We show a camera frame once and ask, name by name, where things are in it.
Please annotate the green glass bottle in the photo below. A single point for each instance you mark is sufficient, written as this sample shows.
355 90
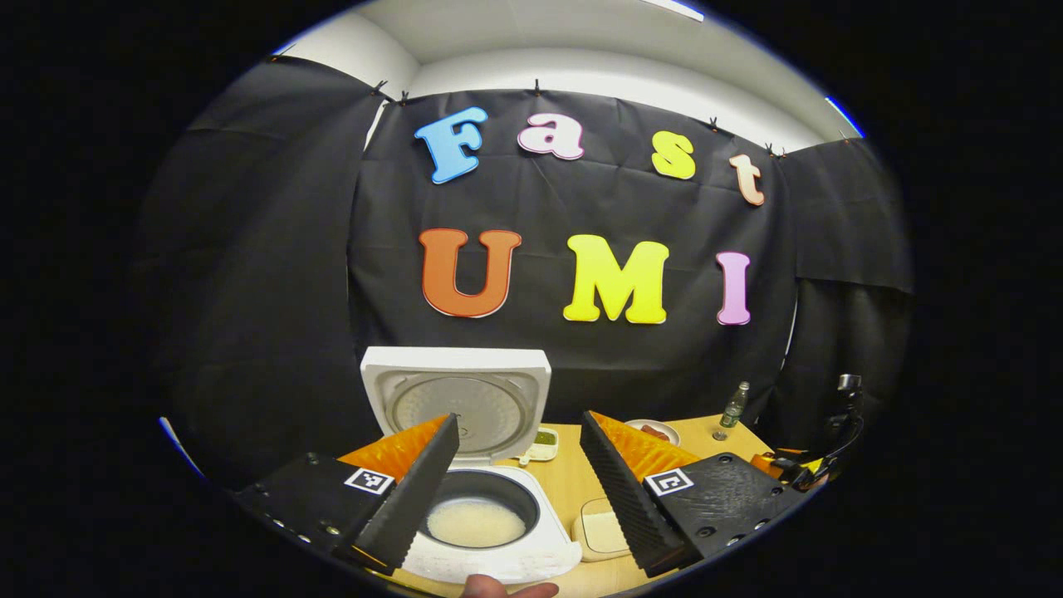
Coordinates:
734 407

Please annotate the white plate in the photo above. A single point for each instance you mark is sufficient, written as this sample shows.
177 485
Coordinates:
671 436

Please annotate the black backdrop cloth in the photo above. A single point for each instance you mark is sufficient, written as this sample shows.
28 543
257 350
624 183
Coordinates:
274 291

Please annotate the white rice cooker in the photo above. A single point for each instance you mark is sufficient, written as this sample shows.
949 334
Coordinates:
457 361

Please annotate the small white sauce dish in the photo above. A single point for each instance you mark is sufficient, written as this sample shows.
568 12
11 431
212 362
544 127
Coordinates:
541 453

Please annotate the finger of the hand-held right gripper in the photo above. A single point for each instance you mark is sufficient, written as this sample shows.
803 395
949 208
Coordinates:
789 469

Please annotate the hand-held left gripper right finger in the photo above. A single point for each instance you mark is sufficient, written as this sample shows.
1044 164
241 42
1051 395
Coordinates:
627 498

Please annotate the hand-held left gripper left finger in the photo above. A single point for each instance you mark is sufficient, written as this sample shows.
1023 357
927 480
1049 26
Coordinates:
415 498

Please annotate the brown meat piece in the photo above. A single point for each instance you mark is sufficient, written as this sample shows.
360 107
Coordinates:
656 432

